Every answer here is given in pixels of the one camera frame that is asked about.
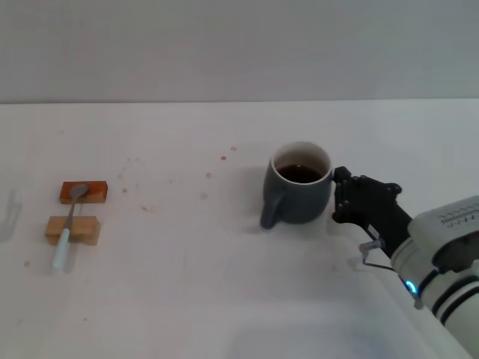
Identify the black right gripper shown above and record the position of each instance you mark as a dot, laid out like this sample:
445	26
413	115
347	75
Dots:
381	217

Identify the grey ceramic cup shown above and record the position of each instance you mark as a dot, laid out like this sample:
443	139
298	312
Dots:
299	203

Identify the dark coffee liquid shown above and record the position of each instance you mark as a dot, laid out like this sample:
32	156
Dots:
300	174

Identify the dark orange wooden block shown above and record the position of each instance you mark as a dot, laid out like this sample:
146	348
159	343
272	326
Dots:
98	191

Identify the light wooden block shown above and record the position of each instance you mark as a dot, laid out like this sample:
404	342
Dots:
86	229

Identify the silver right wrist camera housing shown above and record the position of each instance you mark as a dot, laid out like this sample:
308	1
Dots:
441	224

